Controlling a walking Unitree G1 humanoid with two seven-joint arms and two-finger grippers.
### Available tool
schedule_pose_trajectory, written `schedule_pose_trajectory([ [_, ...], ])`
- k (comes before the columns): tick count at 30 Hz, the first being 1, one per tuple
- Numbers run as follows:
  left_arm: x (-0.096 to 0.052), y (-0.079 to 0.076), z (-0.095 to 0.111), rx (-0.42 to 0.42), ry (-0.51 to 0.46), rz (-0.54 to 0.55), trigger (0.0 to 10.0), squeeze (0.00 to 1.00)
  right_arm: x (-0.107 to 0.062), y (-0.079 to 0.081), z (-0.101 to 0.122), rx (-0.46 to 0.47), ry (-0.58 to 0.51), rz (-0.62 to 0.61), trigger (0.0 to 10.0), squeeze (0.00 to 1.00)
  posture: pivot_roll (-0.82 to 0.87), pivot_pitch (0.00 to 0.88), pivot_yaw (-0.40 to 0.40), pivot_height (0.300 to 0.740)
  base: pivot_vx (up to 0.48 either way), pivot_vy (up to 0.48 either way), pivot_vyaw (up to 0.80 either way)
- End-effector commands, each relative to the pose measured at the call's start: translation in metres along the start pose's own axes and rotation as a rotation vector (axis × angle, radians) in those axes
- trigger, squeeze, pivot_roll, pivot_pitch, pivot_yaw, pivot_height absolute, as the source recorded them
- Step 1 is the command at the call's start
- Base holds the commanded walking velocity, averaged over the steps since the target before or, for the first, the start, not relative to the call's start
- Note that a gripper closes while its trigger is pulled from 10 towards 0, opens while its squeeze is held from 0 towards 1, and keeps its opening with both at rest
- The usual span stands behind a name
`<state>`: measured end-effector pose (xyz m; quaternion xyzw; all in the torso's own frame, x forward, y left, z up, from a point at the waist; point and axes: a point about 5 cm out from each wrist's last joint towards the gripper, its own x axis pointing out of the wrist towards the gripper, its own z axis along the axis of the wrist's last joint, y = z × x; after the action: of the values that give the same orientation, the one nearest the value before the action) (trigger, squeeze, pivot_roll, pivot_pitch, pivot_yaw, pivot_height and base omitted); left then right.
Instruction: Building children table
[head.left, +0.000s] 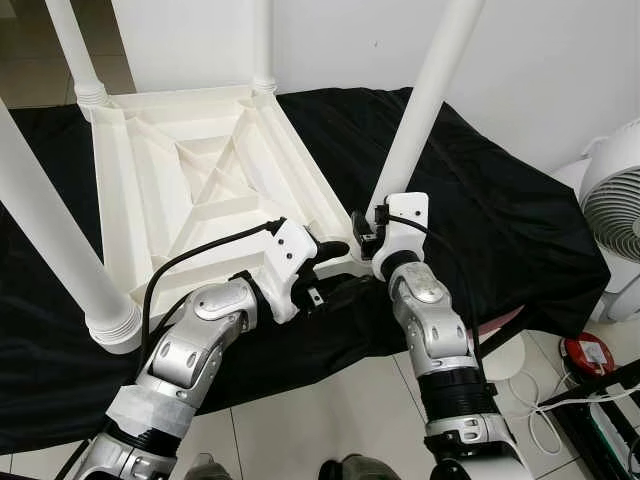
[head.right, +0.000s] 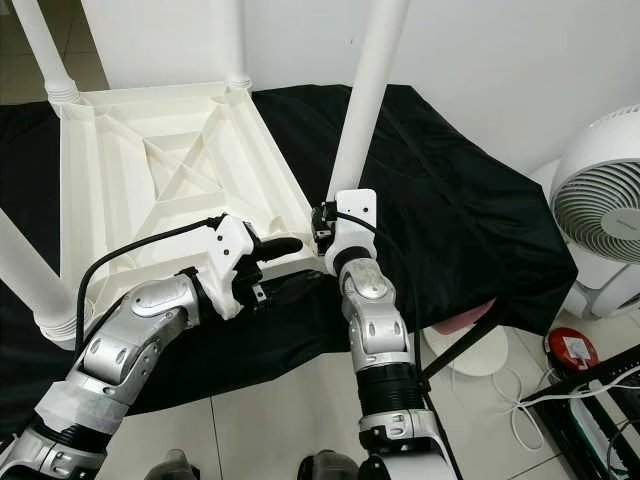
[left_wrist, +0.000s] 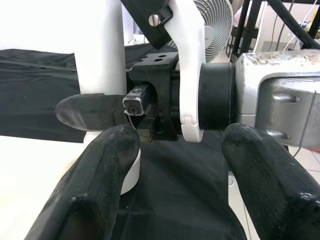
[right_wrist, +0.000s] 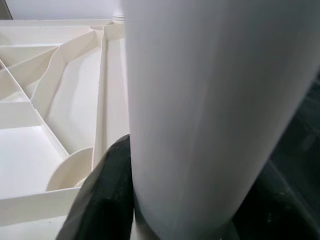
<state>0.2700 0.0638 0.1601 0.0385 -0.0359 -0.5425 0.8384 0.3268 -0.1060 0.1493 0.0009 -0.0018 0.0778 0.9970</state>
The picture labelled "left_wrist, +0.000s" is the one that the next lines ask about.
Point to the white round fan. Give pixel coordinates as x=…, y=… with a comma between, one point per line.
x=217, y=25

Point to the white plastic children table top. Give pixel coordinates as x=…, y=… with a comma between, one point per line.
x=30, y=175

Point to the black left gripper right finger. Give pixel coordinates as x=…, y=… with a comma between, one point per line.
x=275, y=190

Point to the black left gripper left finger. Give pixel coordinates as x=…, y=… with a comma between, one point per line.
x=87, y=190

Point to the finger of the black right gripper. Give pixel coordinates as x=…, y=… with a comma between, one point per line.
x=87, y=112

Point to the black table cloth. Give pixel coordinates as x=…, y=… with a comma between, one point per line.
x=175, y=187

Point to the white plastic table leg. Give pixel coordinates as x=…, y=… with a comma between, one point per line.
x=100, y=50

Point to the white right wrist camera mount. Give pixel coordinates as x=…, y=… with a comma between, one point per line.
x=190, y=75

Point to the black metal rack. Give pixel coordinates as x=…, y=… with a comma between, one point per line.
x=243, y=25

